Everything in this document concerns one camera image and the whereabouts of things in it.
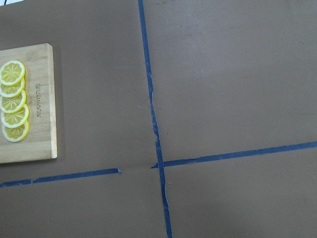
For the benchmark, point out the bamboo cutting board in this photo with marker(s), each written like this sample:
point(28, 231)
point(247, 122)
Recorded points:
point(40, 142)

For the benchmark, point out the lemon slice one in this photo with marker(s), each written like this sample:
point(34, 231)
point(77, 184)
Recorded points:
point(15, 134)

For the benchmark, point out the lemon slice two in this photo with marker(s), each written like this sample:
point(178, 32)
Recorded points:
point(16, 119)

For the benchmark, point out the lemon slice four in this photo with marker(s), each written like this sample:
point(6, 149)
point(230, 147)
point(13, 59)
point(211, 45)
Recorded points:
point(10, 91)

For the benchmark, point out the lemon slice three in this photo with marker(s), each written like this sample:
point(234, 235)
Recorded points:
point(14, 104)

